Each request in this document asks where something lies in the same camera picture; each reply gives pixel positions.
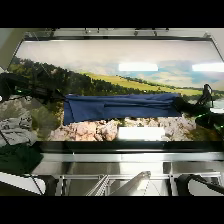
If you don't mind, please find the grey garment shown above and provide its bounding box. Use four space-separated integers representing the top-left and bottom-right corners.
0 115 39 148

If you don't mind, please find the silver frame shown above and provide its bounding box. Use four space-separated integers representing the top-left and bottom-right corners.
20 27 224 197

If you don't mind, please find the navy blue shirt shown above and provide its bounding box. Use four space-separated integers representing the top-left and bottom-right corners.
62 92 183 126

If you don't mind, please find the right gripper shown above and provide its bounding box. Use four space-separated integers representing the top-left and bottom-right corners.
179 98 205 116

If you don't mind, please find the dark green garment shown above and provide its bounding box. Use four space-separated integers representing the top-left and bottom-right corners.
0 143 45 176

